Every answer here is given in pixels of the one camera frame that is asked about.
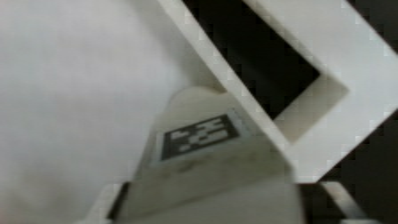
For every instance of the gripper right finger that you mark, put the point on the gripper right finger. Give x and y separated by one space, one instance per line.
331 207

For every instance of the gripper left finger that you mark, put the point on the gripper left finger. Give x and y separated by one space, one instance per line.
103 212

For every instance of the white leg with tag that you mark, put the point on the white leg with tag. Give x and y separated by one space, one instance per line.
214 177

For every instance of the white square tabletop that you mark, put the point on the white square tabletop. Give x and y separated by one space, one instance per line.
100 57

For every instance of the white U-shaped fence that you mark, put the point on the white U-shaped fence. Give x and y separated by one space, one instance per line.
350 99

